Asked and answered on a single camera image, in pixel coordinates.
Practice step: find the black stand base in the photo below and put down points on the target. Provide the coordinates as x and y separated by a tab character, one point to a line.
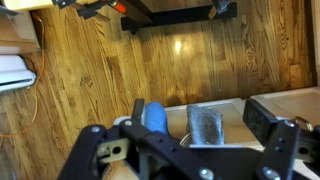
186	16

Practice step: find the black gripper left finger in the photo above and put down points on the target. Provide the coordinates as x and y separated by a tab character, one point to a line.
138	110

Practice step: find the grey cloth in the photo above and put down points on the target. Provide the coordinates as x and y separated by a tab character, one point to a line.
205	125

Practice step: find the blue cloth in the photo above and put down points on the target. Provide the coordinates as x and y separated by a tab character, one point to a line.
156	117

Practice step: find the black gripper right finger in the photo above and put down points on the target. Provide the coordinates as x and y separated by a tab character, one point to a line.
260	120

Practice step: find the beige cardboard box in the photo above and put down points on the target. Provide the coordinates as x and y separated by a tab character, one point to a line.
18	31

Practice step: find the white air purifier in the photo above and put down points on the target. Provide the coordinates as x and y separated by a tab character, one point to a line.
15	73

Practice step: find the wooden cabinet door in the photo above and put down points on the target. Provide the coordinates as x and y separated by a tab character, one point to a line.
233	125

